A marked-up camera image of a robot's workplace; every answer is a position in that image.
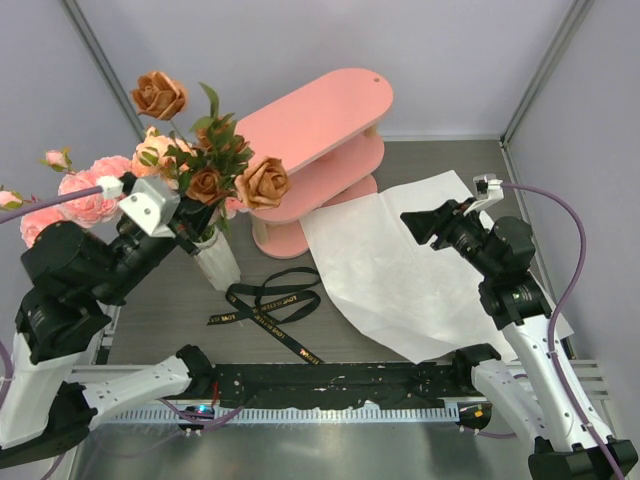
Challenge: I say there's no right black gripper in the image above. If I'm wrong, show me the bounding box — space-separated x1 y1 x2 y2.
402 197 500 278

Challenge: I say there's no pink double rose stem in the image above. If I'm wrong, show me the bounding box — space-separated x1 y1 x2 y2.
220 196 249 219

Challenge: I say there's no small orange bud sprig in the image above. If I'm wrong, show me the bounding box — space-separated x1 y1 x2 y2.
131 70 291 241

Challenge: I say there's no white wrapping paper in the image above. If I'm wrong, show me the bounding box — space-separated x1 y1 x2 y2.
298 169 576 364

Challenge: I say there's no big pink peony stem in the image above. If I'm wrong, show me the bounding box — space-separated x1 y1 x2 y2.
39 147 136 230

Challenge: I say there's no black ribbon gold lettering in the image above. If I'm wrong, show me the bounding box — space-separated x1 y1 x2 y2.
207 267 323 365

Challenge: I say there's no large pink rose stem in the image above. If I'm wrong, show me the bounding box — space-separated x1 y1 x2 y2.
1 187 66 248

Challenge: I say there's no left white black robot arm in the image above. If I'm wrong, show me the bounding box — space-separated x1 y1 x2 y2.
1 199 214 468

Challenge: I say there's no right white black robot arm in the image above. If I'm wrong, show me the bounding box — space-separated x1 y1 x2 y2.
400 198 639 479

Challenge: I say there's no white ribbed ceramic vase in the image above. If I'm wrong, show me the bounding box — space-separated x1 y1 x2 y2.
194 227 241 292

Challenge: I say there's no pink three-tier wooden shelf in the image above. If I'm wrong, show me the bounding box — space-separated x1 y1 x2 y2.
237 68 394 259

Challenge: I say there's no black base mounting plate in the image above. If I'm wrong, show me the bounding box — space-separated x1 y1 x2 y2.
206 362 481 410

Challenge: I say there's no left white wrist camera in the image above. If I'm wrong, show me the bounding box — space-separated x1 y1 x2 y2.
96 172 180 238

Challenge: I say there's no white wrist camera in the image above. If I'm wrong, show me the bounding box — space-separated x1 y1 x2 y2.
464 174 504 216
96 172 180 238

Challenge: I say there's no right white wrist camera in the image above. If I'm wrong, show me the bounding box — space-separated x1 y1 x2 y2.
464 174 504 216

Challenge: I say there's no slotted white cable duct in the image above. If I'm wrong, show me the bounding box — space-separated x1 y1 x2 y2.
106 401 459 425

